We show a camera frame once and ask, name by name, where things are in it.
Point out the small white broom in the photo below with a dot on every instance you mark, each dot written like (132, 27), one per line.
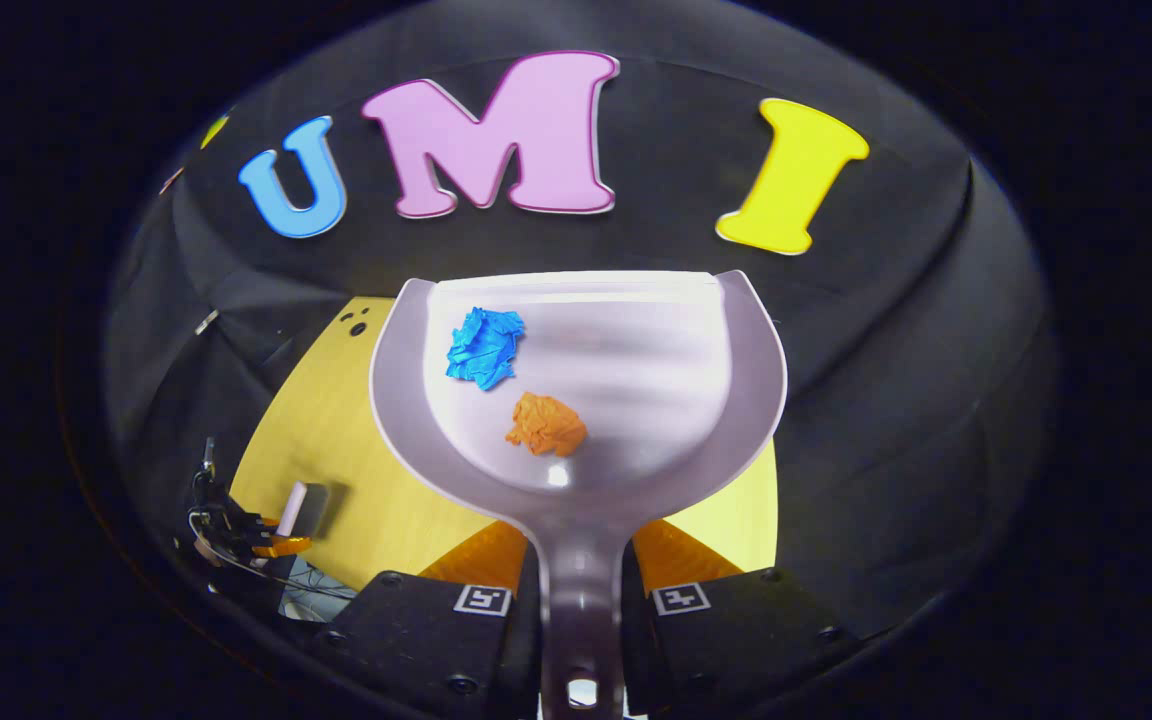
(293, 505)

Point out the black backdrop cloth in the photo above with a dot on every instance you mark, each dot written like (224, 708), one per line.
(886, 400)

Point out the blue paper trash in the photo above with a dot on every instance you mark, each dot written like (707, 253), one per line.
(484, 348)

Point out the silver clip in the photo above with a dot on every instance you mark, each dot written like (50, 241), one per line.
(206, 321)

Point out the orange paper trash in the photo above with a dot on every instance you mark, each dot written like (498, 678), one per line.
(546, 425)

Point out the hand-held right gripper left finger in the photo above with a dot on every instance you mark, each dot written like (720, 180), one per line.
(426, 640)

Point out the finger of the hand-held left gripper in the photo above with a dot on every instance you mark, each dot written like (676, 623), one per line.
(286, 547)

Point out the white plastic dustpan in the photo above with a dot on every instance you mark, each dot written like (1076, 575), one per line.
(616, 340)

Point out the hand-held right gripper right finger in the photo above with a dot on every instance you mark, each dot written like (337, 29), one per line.
(736, 640)

